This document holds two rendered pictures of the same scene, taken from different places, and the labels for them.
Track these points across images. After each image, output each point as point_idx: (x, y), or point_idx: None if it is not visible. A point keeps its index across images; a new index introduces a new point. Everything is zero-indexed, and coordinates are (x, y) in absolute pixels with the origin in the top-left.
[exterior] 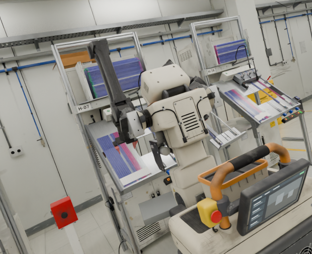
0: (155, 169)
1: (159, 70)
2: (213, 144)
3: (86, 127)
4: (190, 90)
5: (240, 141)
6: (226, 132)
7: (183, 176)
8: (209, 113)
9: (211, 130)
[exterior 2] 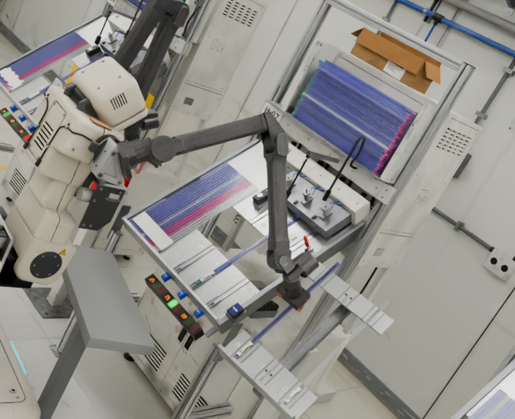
0: (170, 257)
1: (108, 66)
2: None
3: (252, 142)
4: (76, 109)
5: None
6: (285, 372)
7: (22, 192)
8: (57, 150)
9: (298, 347)
